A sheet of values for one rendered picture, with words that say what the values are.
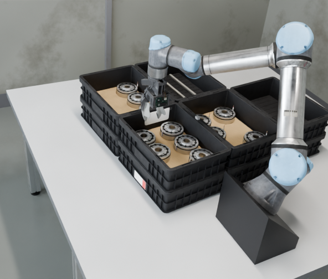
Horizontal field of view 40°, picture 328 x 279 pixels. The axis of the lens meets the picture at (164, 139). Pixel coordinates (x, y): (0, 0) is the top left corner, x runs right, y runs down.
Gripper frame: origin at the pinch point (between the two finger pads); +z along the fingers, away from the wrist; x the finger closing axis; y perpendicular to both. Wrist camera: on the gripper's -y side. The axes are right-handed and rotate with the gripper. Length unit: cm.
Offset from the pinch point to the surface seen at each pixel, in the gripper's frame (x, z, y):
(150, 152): -9.0, 2.6, 19.3
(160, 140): 4.4, 12.5, 1.8
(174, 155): 5.4, 12.5, 13.3
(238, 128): 42.5, 12.5, 5.4
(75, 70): 23, 72, -182
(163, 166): -8.0, 2.8, 28.3
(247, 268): 9, 25, 65
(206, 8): 140, 31, -183
